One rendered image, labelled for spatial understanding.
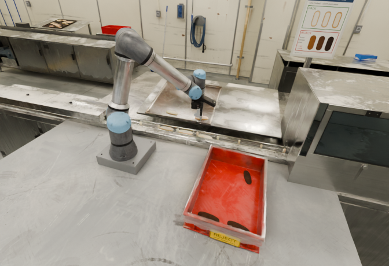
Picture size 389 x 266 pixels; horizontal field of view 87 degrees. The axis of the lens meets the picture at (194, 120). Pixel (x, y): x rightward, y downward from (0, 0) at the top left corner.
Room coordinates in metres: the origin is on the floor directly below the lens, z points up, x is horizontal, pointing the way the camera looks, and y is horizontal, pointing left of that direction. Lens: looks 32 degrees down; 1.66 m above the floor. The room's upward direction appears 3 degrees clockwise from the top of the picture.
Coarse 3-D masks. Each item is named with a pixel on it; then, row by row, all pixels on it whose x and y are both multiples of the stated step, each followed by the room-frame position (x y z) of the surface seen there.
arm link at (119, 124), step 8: (120, 112) 0.93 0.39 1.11; (112, 120) 0.86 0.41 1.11; (120, 120) 0.86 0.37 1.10; (128, 120) 0.87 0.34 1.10; (112, 128) 0.83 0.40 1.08; (120, 128) 0.83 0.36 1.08; (128, 128) 0.86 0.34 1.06; (112, 136) 0.83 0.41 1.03; (120, 136) 0.83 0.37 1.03; (128, 136) 0.85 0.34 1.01; (120, 144) 0.82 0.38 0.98
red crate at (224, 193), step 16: (208, 176) 0.78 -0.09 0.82; (224, 176) 0.79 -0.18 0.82; (240, 176) 0.80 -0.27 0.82; (256, 176) 0.80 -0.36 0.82; (208, 192) 0.68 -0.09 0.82; (224, 192) 0.69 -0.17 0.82; (240, 192) 0.69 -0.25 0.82; (256, 192) 0.70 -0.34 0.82; (208, 208) 0.59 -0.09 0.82; (224, 208) 0.59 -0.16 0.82; (240, 208) 0.60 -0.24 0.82; (256, 208) 0.60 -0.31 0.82; (192, 224) 0.49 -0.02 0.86; (256, 224) 0.52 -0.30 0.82
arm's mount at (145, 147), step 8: (136, 136) 1.03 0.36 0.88; (136, 144) 0.96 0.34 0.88; (144, 144) 0.96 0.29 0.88; (152, 144) 0.97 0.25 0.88; (104, 152) 0.87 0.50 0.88; (144, 152) 0.89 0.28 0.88; (152, 152) 0.95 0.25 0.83; (104, 160) 0.82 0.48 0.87; (112, 160) 0.81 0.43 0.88; (128, 160) 0.81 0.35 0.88; (136, 160) 0.82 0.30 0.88; (144, 160) 0.86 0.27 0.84; (120, 168) 0.79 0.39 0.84; (128, 168) 0.78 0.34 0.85; (136, 168) 0.78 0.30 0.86
